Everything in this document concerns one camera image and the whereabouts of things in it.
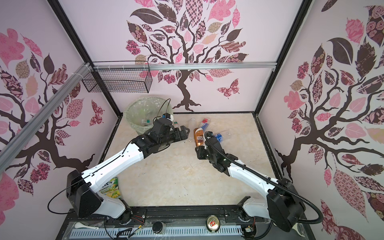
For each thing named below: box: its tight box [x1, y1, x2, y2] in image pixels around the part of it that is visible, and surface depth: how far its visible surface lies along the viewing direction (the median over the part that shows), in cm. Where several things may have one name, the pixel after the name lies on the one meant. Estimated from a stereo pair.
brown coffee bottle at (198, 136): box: [193, 127, 204, 147], surface depth 84 cm
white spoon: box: [74, 222, 99, 230], surface depth 72 cm
